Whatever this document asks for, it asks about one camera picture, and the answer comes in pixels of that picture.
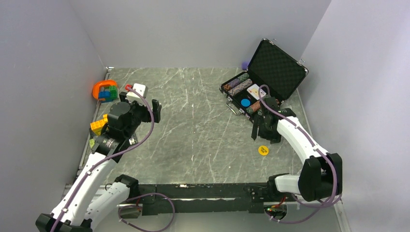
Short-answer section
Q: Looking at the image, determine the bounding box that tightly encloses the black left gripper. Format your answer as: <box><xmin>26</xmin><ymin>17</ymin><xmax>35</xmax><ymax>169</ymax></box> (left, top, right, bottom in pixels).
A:
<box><xmin>119</xmin><ymin>92</ymin><xmax>161</xmax><ymax>138</ymax></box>

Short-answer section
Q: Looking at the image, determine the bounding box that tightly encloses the red poker chip stack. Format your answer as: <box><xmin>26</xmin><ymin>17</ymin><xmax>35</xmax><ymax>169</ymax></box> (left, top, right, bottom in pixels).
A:
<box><xmin>250</xmin><ymin>101</ymin><xmax>261</xmax><ymax>113</ymax></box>

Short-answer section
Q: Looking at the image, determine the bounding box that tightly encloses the yellow dealer button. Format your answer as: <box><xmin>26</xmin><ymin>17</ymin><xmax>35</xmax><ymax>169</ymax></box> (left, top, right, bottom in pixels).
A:
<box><xmin>258</xmin><ymin>145</ymin><xmax>269</xmax><ymax>156</ymax></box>

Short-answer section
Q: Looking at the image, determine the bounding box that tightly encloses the blue round button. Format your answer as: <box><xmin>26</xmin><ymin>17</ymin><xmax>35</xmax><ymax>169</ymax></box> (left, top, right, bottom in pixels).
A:
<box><xmin>240</xmin><ymin>99</ymin><xmax>251</xmax><ymax>108</ymax></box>

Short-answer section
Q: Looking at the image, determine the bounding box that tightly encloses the purple poker chip stack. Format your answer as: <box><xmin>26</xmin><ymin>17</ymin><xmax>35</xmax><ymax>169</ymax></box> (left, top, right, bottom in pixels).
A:
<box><xmin>225</xmin><ymin>78</ymin><xmax>241</xmax><ymax>90</ymax></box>

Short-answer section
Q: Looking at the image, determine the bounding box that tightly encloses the black poker chip case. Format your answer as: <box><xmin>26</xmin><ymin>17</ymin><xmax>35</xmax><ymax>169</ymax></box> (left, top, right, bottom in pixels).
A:
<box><xmin>219</xmin><ymin>38</ymin><xmax>308</xmax><ymax>122</ymax></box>

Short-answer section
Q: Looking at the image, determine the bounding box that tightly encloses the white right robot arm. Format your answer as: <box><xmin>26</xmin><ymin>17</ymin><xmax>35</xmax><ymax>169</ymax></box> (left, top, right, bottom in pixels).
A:
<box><xmin>247</xmin><ymin>96</ymin><xmax>342</xmax><ymax>204</ymax></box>

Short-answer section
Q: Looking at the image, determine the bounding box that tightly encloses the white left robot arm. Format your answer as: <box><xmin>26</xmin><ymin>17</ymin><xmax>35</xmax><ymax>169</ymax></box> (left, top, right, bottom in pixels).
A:
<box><xmin>35</xmin><ymin>99</ymin><xmax>161</xmax><ymax>232</ymax></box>

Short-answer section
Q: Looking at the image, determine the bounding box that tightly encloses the playing cards deck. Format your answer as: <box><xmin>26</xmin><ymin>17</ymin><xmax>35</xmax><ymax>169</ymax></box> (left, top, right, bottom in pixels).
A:
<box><xmin>247</xmin><ymin>84</ymin><xmax>266</xmax><ymax>100</ymax></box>

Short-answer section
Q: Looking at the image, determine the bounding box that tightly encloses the perforated metal plate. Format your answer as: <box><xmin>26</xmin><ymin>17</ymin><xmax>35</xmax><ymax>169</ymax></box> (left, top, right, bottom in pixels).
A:
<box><xmin>129</xmin><ymin>132</ymin><xmax>138</xmax><ymax>146</ymax></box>

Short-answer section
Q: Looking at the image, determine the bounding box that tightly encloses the green toy block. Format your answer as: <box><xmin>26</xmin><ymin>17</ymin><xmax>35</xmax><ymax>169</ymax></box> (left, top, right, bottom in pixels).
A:
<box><xmin>108</xmin><ymin>86</ymin><xmax>118</xmax><ymax>99</ymax></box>

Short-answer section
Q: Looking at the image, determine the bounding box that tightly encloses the blue orange ten chip stack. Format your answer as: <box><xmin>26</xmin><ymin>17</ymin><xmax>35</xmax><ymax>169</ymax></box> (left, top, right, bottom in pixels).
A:
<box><xmin>228</xmin><ymin>79</ymin><xmax>253</xmax><ymax>96</ymax></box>

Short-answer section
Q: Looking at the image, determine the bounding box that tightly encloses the blue toy block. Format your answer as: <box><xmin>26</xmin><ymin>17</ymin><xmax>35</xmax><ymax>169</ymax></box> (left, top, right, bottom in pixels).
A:
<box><xmin>98</xmin><ymin>91</ymin><xmax>111</xmax><ymax>101</ymax></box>

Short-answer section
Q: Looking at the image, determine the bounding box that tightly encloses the orange plastic bowl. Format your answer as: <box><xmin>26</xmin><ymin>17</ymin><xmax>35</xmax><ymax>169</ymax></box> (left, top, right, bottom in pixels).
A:
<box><xmin>92</xmin><ymin>80</ymin><xmax>118</xmax><ymax>102</ymax></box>

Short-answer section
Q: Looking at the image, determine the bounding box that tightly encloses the yellow toy block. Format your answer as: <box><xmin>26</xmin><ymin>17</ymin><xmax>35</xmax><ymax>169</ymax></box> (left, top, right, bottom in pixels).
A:
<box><xmin>90</xmin><ymin>114</ymin><xmax>108</xmax><ymax>135</ymax></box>

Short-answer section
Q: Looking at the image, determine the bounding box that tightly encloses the purple object behind case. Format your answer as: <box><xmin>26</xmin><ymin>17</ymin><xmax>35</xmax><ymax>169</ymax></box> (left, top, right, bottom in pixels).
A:
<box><xmin>241</xmin><ymin>61</ymin><xmax>249</xmax><ymax>71</ymax></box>

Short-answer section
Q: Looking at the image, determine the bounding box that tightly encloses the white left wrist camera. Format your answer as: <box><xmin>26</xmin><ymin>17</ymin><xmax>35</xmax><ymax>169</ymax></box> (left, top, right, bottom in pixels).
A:
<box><xmin>125</xmin><ymin>83</ymin><xmax>148</xmax><ymax>104</ymax></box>

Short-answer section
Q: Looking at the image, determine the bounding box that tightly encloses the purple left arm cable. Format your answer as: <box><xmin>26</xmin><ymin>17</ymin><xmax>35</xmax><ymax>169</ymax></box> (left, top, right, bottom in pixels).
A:
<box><xmin>49</xmin><ymin>86</ymin><xmax>176</xmax><ymax>232</ymax></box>

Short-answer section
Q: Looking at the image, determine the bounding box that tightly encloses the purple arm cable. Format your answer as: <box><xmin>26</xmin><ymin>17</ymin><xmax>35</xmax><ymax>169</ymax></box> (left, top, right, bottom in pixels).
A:
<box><xmin>258</xmin><ymin>84</ymin><xmax>343</xmax><ymax>224</ymax></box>
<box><xmin>49</xmin><ymin>86</ymin><xmax>176</xmax><ymax>232</ymax></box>

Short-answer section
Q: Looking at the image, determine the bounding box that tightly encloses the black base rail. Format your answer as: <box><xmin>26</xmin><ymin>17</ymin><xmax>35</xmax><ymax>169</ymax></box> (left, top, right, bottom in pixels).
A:
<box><xmin>110</xmin><ymin>175</ymin><xmax>298</xmax><ymax>216</ymax></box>

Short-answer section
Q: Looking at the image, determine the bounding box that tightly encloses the aluminium frame rail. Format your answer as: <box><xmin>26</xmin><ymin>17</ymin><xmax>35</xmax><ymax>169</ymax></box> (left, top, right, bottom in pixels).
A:
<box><xmin>57</xmin><ymin>179</ymin><xmax>104</xmax><ymax>211</ymax></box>

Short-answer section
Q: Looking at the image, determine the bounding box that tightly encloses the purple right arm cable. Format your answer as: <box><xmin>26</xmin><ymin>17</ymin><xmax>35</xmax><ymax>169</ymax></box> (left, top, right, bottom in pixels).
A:
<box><xmin>258</xmin><ymin>84</ymin><xmax>343</xmax><ymax>224</ymax></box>

